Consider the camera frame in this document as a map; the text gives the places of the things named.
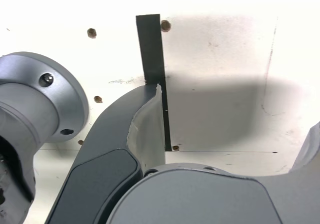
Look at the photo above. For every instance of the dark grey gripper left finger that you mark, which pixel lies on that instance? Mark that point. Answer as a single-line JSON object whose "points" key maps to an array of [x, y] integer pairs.
{"points": [[100, 159]]}

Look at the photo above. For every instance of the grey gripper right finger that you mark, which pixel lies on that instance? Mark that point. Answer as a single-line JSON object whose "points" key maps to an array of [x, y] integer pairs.
{"points": [[200, 199]]}

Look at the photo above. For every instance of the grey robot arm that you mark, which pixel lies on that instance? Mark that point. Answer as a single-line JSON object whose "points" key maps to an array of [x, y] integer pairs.
{"points": [[30, 99]]}

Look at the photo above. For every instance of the black tape strip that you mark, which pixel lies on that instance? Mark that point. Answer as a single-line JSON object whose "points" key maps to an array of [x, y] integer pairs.
{"points": [[150, 47]]}

